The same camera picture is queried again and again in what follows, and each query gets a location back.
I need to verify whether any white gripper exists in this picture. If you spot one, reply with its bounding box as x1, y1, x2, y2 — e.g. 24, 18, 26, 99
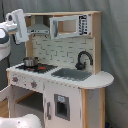
6, 9, 29, 44

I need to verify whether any white microwave door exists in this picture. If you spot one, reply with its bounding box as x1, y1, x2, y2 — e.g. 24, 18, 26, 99
50, 15, 79, 39

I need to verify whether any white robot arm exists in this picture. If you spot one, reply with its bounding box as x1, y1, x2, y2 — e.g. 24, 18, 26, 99
0, 9, 42, 128

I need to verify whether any wooden toy kitchen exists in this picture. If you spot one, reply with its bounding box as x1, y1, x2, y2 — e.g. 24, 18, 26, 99
0, 10, 115, 128

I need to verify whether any grey range hood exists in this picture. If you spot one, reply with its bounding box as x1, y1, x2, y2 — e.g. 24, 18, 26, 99
27, 16, 50, 34

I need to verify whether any silver cooking pot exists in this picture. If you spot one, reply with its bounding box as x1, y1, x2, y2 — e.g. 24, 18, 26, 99
23, 57, 39, 67

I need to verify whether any black stovetop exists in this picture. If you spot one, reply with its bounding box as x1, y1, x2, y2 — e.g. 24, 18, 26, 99
18, 63, 55, 73

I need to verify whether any left red stove knob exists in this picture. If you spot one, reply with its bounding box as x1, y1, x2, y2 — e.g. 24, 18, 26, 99
12, 77, 18, 82

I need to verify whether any red stove knob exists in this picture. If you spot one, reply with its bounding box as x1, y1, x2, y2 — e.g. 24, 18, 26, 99
31, 81, 37, 88
12, 77, 18, 82

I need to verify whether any microwave keypad panel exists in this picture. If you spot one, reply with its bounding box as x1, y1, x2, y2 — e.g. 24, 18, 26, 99
79, 15, 87, 35

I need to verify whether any right red stove knob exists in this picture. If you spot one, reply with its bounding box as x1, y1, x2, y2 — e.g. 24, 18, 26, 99
31, 81, 37, 88

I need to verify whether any grey sink basin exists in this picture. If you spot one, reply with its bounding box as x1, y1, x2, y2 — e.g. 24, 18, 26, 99
52, 68, 92, 81

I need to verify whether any white oven door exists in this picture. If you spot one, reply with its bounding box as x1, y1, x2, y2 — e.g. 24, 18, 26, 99
0, 86, 12, 117

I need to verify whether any black faucet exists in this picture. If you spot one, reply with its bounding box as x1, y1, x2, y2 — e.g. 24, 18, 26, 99
75, 51, 93, 70

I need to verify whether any grey ice dispenser panel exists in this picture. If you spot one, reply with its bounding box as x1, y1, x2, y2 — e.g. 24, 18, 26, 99
54, 94, 70, 120

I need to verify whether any grey fridge door handle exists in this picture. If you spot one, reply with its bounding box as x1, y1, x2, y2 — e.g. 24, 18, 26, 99
47, 102, 51, 120

